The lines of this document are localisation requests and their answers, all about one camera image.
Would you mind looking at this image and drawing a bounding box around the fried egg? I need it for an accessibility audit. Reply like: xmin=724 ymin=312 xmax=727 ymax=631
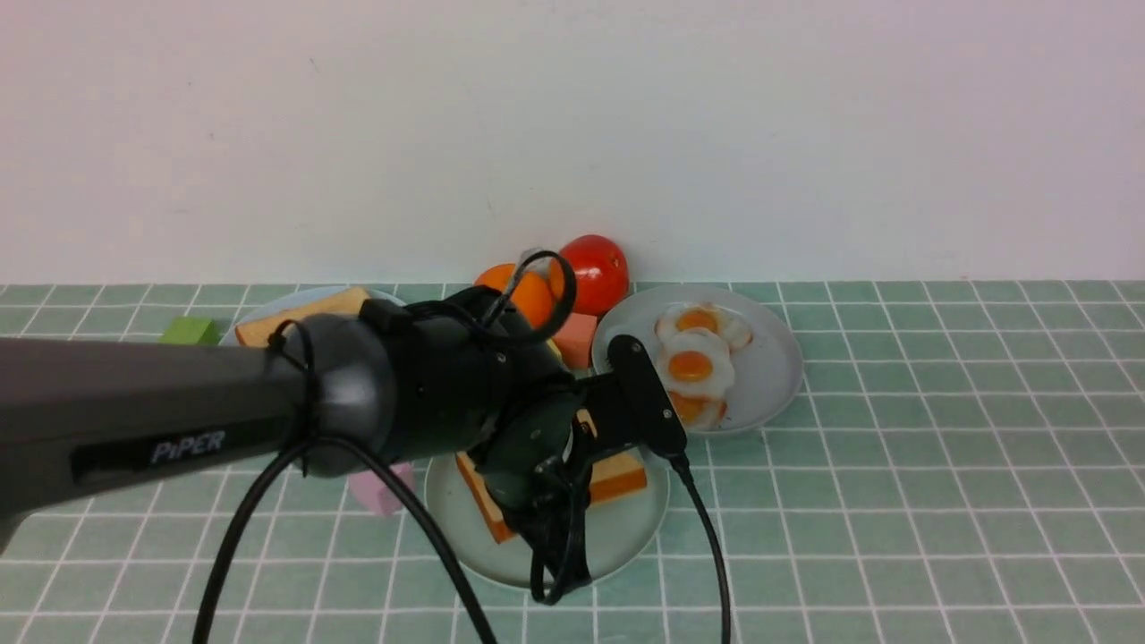
xmin=654 ymin=327 xmax=736 ymax=400
xmin=668 ymin=390 xmax=727 ymax=432
xmin=654 ymin=303 xmax=755 ymax=352

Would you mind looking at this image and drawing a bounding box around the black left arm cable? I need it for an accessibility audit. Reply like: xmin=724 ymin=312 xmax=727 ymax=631
xmin=191 ymin=250 xmax=733 ymax=644

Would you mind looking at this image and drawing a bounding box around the red tomato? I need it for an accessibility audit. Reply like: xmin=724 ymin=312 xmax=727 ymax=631
xmin=559 ymin=235 xmax=630 ymax=319

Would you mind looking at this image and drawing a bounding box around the grey egg plate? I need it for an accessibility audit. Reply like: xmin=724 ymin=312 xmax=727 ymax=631
xmin=590 ymin=283 xmax=804 ymax=435

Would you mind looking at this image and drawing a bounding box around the salmon foam cube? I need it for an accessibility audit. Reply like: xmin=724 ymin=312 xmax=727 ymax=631
xmin=552 ymin=313 xmax=598 ymax=370

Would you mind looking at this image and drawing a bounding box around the orange fruit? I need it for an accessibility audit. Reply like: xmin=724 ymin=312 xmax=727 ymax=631
xmin=473 ymin=262 xmax=556 ymax=327

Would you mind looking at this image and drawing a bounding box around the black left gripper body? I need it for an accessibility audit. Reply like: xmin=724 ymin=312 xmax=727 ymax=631
xmin=471 ymin=375 xmax=619 ymax=605

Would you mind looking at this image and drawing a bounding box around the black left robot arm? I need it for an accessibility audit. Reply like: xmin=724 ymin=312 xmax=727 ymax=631
xmin=1 ymin=286 xmax=641 ymax=607

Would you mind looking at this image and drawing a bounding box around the toast slice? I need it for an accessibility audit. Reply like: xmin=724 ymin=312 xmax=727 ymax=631
xmin=453 ymin=406 xmax=648 ymax=545
xmin=234 ymin=286 xmax=371 ymax=350

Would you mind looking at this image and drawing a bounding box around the teal centre plate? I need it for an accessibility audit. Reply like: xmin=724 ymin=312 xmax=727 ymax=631
xmin=423 ymin=448 xmax=670 ymax=590

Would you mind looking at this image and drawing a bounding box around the light blue bread plate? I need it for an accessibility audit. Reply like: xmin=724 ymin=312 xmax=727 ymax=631
xmin=218 ymin=285 xmax=405 ymax=348

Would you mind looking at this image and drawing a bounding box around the pink foam cube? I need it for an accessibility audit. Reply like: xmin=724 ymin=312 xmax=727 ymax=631
xmin=347 ymin=463 xmax=416 ymax=517

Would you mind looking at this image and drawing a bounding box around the green foam cube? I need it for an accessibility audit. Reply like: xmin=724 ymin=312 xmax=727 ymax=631
xmin=159 ymin=317 xmax=222 ymax=346

